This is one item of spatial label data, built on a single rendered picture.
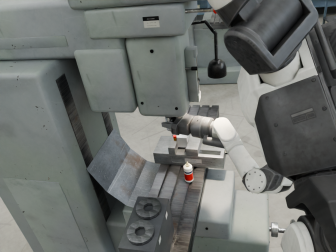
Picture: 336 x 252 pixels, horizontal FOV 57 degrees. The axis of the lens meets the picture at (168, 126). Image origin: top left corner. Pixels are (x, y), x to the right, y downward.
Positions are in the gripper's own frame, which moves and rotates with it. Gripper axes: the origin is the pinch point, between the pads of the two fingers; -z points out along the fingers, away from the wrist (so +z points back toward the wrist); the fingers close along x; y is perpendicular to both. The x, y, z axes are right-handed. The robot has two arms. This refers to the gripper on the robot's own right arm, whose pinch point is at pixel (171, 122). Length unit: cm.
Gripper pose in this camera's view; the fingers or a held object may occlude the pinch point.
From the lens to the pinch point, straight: 129.1
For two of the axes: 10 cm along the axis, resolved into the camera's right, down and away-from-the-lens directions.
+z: 8.7, 1.6, -4.6
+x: -4.7, 5.3, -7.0
